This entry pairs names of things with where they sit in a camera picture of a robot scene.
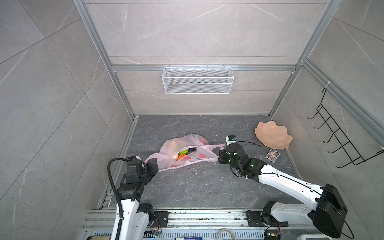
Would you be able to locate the pink plastic bag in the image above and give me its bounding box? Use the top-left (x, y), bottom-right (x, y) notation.
top-left (145, 134), bottom-right (225, 172)

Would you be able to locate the pink scalloped plate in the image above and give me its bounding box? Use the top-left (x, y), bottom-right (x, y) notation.
top-left (255, 121), bottom-right (293, 150)

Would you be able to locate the orange fake fruit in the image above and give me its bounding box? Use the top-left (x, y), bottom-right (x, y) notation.
top-left (178, 154), bottom-right (187, 160)

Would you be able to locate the black wire hook rack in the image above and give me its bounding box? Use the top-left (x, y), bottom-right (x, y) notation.
top-left (307, 88), bottom-right (384, 169)

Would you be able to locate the small printed card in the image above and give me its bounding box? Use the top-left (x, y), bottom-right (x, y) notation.
top-left (265, 149), bottom-right (281, 163)

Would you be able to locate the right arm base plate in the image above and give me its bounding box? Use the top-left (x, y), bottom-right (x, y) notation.
top-left (245, 210), bottom-right (289, 227)

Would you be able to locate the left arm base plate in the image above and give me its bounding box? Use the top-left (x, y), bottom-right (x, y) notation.
top-left (147, 211), bottom-right (170, 228)

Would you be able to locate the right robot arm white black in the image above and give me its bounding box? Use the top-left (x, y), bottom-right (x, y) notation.
top-left (218, 135), bottom-right (348, 239)

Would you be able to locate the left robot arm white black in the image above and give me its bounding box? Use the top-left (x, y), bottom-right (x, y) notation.
top-left (107, 156), bottom-right (161, 240)

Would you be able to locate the white wire mesh basket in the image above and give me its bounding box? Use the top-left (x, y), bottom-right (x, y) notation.
top-left (162, 67), bottom-right (235, 95)

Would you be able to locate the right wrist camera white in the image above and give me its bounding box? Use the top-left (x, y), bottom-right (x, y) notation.
top-left (226, 135), bottom-right (238, 146)

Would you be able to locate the green fake fruit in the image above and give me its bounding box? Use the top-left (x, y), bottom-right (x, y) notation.
top-left (178, 149), bottom-right (188, 155)

